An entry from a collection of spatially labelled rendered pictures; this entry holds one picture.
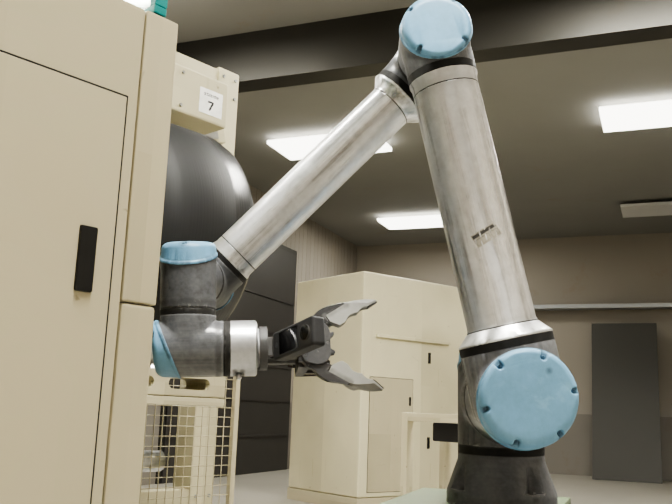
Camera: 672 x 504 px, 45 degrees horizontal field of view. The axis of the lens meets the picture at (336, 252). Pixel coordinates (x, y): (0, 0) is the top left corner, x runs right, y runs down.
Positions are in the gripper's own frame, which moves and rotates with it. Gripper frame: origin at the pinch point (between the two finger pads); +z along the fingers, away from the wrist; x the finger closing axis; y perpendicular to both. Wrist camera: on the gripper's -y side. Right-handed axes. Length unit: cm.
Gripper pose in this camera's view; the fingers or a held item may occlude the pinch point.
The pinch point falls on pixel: (382, 343)
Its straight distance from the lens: 134.5
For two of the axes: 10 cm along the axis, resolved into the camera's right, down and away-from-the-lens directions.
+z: 9.9, 0.0, 1.4
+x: 0.5, 9.2, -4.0
